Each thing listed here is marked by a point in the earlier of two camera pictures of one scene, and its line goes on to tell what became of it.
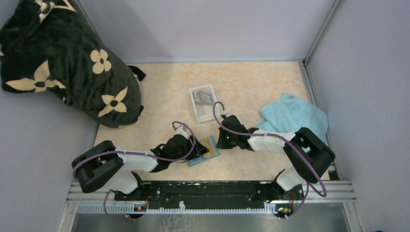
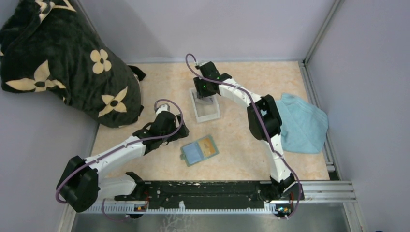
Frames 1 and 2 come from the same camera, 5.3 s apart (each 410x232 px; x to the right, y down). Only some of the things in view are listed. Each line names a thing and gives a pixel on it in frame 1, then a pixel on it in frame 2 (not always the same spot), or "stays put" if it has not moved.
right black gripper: x=221 y=144 -> x=197 y=81
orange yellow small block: x=207 y=143 stays put
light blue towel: x=291 y=112 stays put
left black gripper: x=199 y=150 -> x=182 y=134
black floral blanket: x=52 y=47 stays put
